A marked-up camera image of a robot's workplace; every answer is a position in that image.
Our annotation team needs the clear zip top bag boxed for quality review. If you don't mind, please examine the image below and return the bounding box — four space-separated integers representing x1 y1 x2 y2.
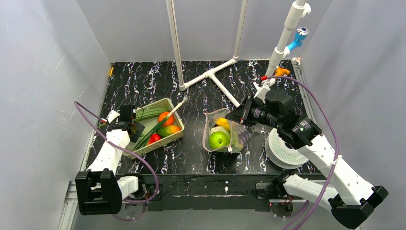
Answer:
202 108 253 153

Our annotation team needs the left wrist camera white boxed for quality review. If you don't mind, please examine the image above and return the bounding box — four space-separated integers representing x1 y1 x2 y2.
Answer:
106 110 120 124

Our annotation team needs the cream woven basket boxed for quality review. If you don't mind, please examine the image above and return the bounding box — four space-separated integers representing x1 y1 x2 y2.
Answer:
122 97 185 160

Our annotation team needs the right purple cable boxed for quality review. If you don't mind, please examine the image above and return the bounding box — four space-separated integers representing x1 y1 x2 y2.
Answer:
266 75 340 230

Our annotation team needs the red tomato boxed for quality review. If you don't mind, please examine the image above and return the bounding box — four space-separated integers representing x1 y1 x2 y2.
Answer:
147 134 161 145

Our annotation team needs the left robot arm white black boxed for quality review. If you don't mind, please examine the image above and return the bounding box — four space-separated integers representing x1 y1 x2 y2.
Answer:
75 105 144 215

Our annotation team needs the green apple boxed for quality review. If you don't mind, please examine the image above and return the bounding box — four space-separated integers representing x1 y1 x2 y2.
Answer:
209 131 230 149

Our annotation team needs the green onion with white root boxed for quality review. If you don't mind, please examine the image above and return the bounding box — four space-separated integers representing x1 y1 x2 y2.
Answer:
132 96 190 152

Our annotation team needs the white pvc pipe frame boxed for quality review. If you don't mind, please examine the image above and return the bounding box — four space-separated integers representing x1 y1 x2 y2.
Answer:
166 0 248 106

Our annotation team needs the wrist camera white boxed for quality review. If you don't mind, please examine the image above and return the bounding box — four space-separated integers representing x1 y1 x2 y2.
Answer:
253 76 276 103
106 110 120 124

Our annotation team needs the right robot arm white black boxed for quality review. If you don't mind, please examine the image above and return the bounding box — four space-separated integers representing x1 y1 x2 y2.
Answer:
225 91 389 230

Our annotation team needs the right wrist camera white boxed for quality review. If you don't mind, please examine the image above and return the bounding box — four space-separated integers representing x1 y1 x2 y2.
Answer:
253 76 276 103

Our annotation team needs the orange fruit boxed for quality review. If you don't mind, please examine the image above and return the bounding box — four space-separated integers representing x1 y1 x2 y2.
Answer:
158 112 175 127

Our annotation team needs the white jointed pipe stand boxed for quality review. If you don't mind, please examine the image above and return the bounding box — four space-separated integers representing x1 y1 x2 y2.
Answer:
265 0 311 76

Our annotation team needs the yellow lemon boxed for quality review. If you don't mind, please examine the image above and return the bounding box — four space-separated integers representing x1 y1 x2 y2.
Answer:
216 118 230 132

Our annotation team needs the orange green mango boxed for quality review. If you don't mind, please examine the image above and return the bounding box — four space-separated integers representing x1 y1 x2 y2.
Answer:
156 125 180 138

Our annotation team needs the blue clamp fitting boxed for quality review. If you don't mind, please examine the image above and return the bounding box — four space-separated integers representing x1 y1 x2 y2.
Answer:
287 26 309 51

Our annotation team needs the orange clamp fitting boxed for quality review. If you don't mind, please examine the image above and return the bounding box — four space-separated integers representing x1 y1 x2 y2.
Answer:
274 67 291 76

